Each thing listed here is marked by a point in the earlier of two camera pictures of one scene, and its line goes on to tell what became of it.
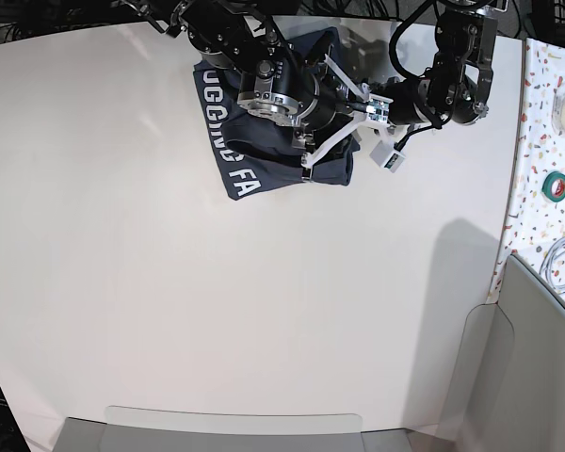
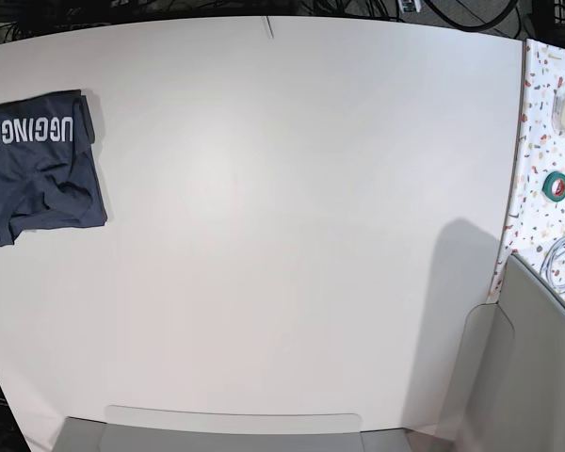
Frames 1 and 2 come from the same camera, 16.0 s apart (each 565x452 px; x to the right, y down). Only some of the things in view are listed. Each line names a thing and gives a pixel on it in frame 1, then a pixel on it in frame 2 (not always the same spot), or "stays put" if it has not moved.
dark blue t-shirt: x=251 y=153 → x=40 y=167
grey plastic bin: x=518 y=385 stays put
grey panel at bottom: x=156 y=429 stays put
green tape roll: x=555 y=186 stays put
